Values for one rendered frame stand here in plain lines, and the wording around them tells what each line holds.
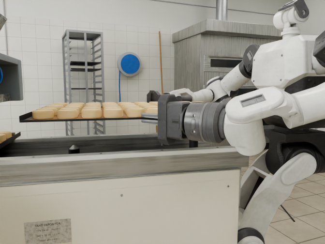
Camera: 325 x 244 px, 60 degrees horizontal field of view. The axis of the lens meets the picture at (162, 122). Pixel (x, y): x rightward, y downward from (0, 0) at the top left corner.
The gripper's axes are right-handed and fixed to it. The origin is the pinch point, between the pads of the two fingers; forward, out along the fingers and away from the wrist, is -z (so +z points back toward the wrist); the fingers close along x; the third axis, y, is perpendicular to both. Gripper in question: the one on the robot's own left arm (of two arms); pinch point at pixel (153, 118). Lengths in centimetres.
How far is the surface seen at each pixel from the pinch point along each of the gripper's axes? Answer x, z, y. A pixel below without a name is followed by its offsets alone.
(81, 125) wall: -54, -319, -258
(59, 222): -26.4, -19.0, 14.5
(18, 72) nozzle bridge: 13, -67, -6
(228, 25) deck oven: 95, -104, -344
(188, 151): -10.1, 4.5, -11.0
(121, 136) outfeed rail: -10.2, -27.4, -19.9
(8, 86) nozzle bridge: 8, -69, -3
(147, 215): -26.9, -3.1, -1.8
